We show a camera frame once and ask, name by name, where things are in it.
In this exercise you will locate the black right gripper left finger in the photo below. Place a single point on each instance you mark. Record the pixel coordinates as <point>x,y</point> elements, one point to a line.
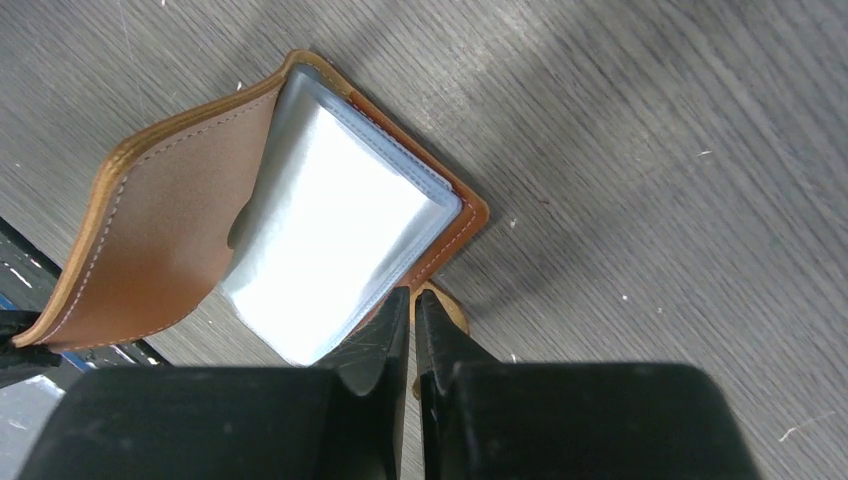
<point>338,419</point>

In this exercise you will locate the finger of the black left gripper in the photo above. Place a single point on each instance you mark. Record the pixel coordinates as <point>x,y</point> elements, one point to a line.
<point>22,363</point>

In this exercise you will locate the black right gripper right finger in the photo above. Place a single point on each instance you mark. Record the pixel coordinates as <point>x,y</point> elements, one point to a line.
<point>483,418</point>

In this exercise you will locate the orange leather card holder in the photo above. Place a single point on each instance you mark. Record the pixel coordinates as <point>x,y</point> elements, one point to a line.
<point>297,198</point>

